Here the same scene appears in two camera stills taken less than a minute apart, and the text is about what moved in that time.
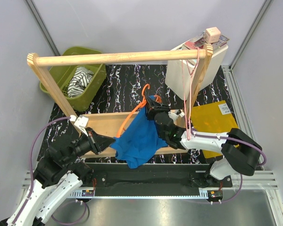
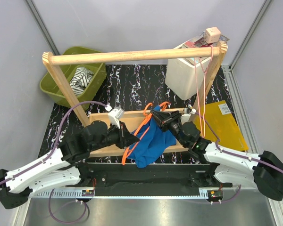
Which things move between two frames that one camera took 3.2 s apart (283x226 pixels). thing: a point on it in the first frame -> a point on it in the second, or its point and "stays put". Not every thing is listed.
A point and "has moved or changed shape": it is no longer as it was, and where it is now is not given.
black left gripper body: (85, 144) -> (114, 135)
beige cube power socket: (212, 35) stays put
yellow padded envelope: (216, 117) stays put
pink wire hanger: (187, 79) -> (201, 76)
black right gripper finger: (152, 103) -> (161, 117)
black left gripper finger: (101, 142) -> (129, 138)
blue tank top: (139, 141) has moved or changed shape
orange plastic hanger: (144, 102) -> (147, 117)
